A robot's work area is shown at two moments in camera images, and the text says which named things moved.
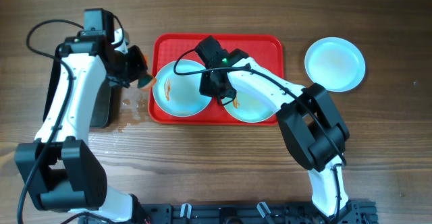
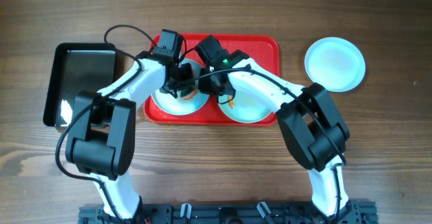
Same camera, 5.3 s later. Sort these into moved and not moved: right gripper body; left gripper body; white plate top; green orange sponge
Moved: green orange sponge; left gripper body
Not moved: white plate top; right gripper body
